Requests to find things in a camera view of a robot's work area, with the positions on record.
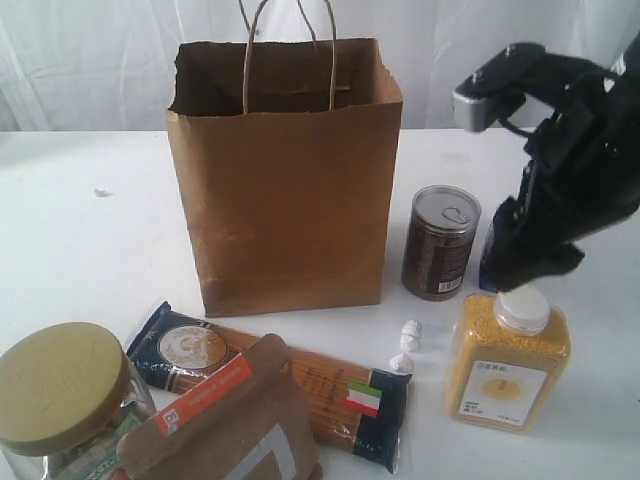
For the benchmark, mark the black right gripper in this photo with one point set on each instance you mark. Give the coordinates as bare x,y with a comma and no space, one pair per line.
581,175

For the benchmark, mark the yellow millet plastic bottle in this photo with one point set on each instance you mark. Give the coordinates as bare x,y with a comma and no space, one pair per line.
508,352

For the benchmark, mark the dark brown pull-tab can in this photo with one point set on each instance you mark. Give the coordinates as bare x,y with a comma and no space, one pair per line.
440,237

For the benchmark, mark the brown paper bag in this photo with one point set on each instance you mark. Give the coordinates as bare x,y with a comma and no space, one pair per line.
285,156

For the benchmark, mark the white blue milk carton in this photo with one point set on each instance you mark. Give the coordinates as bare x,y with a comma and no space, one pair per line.
485,277

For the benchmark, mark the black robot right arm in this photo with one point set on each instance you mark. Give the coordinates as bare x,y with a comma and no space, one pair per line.
581,126

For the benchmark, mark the spaghetti packet dark blue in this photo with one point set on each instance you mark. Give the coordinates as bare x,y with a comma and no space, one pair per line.
354,408

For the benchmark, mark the brown kraft pouch orange label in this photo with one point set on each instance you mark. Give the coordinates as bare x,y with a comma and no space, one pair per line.
249,420

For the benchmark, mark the small white paper scrap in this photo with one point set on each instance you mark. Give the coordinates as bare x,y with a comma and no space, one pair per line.
100,193

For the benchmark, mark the glass jar gold lid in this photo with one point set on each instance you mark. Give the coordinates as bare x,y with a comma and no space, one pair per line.
69,393

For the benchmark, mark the white curtain backdrop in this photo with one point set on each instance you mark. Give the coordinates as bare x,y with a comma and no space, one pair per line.
109,65

